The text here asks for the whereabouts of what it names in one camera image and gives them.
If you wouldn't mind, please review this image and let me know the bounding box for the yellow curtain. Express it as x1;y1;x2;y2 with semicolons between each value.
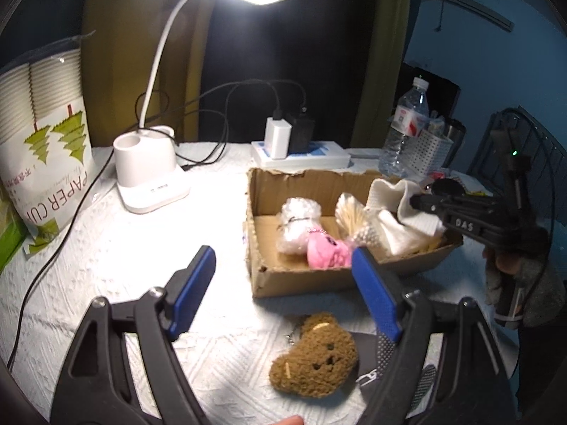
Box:
82;0;213;147
357;0;421;149

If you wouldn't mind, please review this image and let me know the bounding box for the pink plush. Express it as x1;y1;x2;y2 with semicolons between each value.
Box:
307;230;354;271

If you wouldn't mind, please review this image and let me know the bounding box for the cardboard box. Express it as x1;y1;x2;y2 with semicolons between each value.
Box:
245;167;464;298

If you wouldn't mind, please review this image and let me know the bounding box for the person's right forearm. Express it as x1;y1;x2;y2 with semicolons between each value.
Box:
485;254;565;319

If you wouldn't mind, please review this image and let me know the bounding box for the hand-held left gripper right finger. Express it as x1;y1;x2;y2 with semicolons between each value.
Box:
352;248;519;425

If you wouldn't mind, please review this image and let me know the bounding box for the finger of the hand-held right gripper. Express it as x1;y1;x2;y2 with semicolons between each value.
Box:
444;213;489;237
410;191;503;215

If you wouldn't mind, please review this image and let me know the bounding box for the white desk lamp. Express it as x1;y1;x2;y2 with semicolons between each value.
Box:
113;0;295;214

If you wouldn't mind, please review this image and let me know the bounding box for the bag of wooden sticks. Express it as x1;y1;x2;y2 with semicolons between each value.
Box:
335;192;382;249

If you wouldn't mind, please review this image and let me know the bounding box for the white charger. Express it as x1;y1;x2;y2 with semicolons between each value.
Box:
265;117;292;160

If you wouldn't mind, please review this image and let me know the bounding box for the black round pouch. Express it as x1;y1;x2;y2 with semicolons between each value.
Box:
432;178;466;196

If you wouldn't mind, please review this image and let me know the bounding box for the dark slatted bed frame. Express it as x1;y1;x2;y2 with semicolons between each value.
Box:
467;106;567;213

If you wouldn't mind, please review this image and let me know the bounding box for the white paper cup pack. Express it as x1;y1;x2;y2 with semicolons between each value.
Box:
0;31;96;260

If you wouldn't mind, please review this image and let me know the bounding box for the person's right hand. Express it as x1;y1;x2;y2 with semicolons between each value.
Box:
483;248;528;277

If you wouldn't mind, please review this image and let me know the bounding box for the white textured tablecloth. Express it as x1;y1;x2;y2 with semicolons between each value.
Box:
0;142;519;425

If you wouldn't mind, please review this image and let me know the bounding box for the brown bear plush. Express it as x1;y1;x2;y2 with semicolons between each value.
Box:
270;313;359;397

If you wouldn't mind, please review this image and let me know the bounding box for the black charger cable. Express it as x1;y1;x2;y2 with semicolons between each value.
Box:
135;79;308;171

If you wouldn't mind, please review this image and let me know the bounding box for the white perforated basket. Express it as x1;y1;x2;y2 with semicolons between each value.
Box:
416;128;455;175

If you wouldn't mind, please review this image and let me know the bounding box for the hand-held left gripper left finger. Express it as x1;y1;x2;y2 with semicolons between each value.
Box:
51;245;216;425

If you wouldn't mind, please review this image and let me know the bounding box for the clear water bottle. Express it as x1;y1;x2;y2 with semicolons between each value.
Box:
378;77;430;178

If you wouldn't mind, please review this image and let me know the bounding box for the white power strip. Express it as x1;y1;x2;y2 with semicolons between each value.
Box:
251;141;350;171

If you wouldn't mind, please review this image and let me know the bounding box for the black monitor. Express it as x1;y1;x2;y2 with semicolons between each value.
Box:
399;64;461;120

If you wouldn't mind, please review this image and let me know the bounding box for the white fluffy plush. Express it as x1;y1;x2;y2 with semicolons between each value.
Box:
277;198;324;255

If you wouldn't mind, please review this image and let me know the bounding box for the white air conditioner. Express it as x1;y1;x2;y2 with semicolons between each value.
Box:
421;0;517;32

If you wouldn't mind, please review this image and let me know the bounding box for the black phone cable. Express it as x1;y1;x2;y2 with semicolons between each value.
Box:
9;155;113;364

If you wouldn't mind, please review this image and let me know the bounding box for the green paper cup pack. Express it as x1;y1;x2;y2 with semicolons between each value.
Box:
0;181;28;273

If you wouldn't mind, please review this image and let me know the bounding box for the metal cup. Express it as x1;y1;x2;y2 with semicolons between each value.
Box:
443;119;467;143

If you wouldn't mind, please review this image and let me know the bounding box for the white sock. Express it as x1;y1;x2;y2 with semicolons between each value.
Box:
376;209;444;255
365;179;446;235

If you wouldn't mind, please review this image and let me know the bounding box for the black charger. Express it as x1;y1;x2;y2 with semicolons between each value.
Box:
288;113;316;153

